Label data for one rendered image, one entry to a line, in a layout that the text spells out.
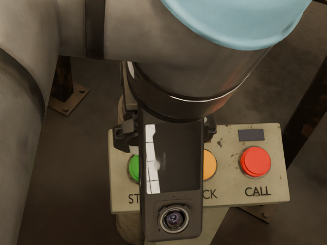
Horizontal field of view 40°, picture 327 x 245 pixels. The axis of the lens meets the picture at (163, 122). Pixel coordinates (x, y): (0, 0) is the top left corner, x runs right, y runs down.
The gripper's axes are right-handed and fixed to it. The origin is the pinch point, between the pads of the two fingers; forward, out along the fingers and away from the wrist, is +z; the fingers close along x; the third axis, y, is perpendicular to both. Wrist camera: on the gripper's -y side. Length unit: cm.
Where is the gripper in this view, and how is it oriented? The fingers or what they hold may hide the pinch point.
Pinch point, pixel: (154, 152)
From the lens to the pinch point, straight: 48.3
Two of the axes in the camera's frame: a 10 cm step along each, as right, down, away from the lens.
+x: -9.9, 0.6, -1.4
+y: -0.9, -9.7, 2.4
